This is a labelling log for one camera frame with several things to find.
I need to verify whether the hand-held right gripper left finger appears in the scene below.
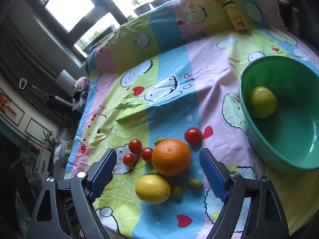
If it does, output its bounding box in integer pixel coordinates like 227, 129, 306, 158
27, 148, 117, 239

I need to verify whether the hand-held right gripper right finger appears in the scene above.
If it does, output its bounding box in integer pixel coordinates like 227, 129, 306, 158
199, 148, 291, 239

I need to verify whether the red cherry tomato with stem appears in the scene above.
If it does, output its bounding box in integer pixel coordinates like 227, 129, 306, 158
184, 127, 203, 145

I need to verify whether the orange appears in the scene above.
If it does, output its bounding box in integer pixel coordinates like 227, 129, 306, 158
152, 139, 192, 176

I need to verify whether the green plastic bowl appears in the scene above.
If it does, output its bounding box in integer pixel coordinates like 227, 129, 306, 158
238, 55, 319, 173

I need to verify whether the white printed bag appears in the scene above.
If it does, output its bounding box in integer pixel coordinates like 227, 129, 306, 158
53, 139, 74, 168

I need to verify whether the white cabinet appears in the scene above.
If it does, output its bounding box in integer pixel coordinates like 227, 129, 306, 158
37, 148, 54, 180

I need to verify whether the green leafy houseplant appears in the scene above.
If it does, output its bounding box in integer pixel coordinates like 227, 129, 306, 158
41, 129, 59, 147

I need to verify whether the black speaker box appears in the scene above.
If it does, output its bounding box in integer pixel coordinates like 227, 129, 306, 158
21, 157, 41, 187

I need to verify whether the greenish yellow lemon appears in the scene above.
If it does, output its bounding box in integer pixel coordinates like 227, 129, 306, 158
250, 86, 278, 119

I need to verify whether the cartoon printed bedsheet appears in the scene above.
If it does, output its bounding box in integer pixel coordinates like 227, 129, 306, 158
64, 0, 319, 239

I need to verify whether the pink crumpled cloth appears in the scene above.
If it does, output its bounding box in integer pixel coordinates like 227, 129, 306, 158
73, 77, 90, 91

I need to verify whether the white cylinder container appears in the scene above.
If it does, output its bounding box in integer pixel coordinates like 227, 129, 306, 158
55, 70, 76, 92

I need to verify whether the yellow printed bottle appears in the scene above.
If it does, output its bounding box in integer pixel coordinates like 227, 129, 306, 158
223, 0, 250, 32

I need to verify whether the dark framed window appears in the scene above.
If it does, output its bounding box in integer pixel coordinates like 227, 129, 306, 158
32, 0, 230, 58

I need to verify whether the pole tool with white handle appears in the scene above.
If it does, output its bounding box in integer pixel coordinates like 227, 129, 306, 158
19, 78, 75, 107

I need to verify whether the red wall decoration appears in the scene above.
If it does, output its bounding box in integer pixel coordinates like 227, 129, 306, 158
0, 90, 18, 116

